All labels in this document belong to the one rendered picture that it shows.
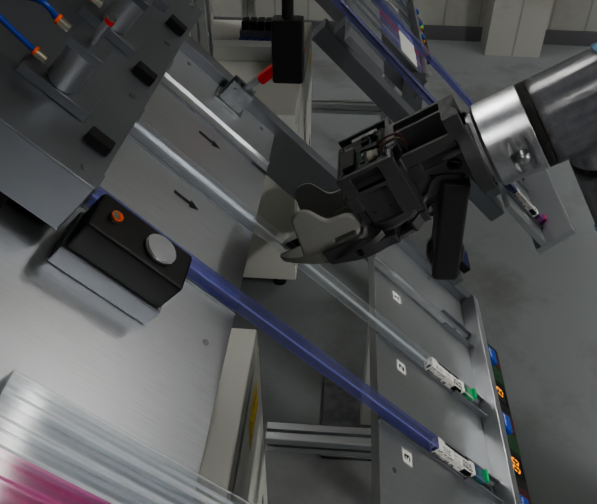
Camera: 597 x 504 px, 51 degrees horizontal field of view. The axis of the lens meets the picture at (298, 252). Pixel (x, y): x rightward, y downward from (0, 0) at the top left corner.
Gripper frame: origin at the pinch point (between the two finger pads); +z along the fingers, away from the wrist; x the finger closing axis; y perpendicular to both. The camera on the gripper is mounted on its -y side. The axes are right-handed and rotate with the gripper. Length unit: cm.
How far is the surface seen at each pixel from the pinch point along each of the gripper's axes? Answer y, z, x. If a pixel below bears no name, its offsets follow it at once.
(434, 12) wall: -97, -3, -326
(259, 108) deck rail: 8.3, 1.9, -19.1
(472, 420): -29.3, -5.9, 2.8
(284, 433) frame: -51, 37, -22
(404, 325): -17.9, -3.2, -3.9
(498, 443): -31.0, -7.9, 5.4
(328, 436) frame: -56, 30, -22
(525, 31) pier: -123, -42, -301
